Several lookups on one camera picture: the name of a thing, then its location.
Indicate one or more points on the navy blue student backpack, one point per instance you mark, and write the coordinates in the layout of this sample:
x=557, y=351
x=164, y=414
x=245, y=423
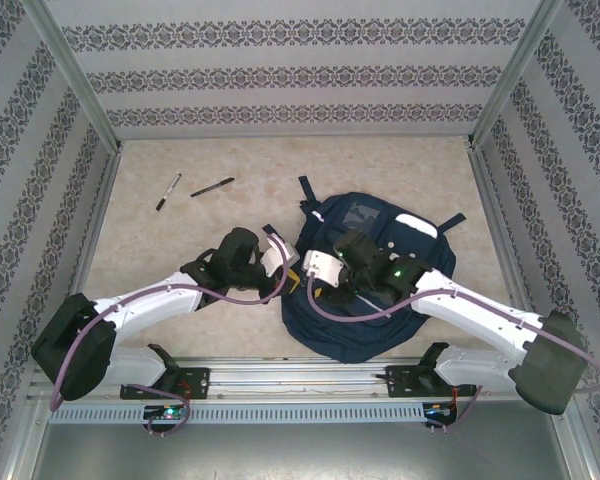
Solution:
x=360, y=335

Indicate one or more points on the all-black pen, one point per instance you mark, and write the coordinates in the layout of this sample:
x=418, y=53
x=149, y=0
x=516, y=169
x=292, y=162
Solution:
x=212, y=186

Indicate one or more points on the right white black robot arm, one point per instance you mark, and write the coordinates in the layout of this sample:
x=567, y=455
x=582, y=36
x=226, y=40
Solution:
x=545, y=370

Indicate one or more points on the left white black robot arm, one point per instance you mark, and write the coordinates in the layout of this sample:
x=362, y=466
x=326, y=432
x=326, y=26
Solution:
x=70, y=345

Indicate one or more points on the black marker with white barrel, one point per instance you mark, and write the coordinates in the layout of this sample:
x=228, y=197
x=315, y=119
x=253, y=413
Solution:
x=168, y=192

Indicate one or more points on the grey sheet metal shelf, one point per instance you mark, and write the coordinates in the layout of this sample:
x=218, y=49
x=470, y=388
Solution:
x=300, y=455

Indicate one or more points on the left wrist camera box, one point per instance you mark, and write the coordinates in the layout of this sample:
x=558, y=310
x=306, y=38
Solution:
x=270, y=262

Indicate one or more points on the aluminium mounting rail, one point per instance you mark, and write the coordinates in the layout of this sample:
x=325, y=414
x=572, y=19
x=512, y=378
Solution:
x=260, y=380

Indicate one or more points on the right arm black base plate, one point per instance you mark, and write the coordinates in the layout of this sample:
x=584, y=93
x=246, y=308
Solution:
x=400, y=382

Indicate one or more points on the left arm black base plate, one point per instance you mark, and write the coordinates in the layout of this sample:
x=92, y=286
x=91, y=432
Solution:
x=200, y=382

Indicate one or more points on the aluminium table side rail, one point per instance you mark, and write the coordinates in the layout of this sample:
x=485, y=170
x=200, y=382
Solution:
x=485, y=175
x=96, y=225

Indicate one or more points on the aluminium frame post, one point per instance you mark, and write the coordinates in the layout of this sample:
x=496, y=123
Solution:
x=517, y=75
x=80, y=85

